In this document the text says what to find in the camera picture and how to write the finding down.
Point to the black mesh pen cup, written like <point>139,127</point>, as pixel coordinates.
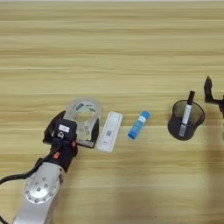
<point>175,128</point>

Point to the left black box white label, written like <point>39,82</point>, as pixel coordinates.
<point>65,129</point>

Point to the clear adhesive tape roll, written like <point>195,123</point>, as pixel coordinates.
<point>83,127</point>

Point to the white rectangular test cassette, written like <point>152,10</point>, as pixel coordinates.
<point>110,132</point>

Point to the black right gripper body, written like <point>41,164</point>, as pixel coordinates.
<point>222,106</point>

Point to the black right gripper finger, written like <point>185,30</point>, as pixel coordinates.
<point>207,89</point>

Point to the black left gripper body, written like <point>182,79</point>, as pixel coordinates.
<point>64,154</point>

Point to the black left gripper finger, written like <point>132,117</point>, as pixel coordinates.
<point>94,131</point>
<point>51,129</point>

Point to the blue glue stick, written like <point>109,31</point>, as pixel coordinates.
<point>138,125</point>

